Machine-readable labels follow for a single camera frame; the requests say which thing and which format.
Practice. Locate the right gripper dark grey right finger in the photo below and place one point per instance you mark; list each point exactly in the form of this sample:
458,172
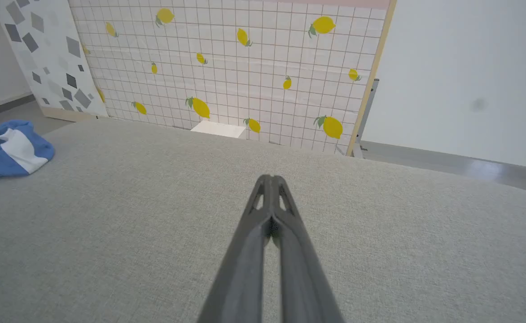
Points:
303,282

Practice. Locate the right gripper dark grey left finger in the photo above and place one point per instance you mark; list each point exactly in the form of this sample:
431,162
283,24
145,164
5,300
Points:
240,278

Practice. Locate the blue Lakers 23 shorts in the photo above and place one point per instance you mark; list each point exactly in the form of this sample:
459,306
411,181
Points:
2,157

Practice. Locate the grey fabric sofa cushion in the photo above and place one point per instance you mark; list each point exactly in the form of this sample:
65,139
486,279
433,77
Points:
110,215

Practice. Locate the white box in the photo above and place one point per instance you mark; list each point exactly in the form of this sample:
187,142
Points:
218,129

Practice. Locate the lemon print tile panel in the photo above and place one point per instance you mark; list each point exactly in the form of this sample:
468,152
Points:
245,76

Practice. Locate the grey terrazzo pattern panel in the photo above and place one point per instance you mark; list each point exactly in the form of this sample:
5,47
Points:
50,54

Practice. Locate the grey metal panel bracket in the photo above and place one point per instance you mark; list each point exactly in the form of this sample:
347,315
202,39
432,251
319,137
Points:
365,112

